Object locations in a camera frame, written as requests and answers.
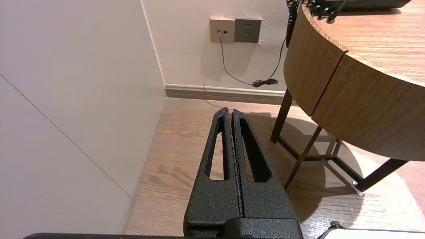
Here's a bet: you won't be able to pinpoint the round wooden bedside table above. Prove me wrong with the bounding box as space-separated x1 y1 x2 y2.
283 0 425 117

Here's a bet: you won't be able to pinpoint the white robot chassis panel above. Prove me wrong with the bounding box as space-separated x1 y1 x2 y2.
317 222 425 239

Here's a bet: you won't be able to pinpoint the black metal table legs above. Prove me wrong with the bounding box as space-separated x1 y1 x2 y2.
270 88 409 196

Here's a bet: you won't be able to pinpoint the curved wooden table drawer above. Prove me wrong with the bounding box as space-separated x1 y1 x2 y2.
311 53 425 162

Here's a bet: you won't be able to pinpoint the thin grey phone line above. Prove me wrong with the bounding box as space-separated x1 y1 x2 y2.
217 31 288 88

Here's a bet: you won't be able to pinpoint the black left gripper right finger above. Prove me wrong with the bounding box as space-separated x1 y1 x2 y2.
231 109 298 218

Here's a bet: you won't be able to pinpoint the black white desk telephone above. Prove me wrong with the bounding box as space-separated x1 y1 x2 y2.
319 0 412 9

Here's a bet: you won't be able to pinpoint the grey wall power outlet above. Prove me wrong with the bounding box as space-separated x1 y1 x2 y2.
234 18 262 43

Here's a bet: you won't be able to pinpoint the beige wall socket plate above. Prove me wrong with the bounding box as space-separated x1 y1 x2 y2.
210 18 235 44

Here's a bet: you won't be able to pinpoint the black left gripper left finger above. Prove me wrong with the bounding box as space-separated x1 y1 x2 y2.
184 107 244 233

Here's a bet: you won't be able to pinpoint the grey skirting board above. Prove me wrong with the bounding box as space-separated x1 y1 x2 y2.
164 84 293 106

